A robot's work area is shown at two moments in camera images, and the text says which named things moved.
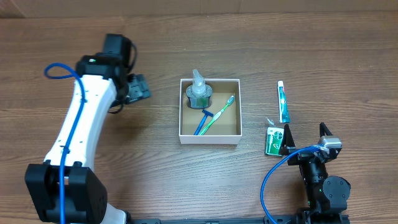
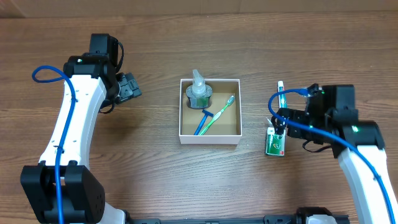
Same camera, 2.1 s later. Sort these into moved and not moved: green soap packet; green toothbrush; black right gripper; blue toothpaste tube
Moved: black right gripper
Not moved: green toothbrush; green soap packet; blue toothpaste tube
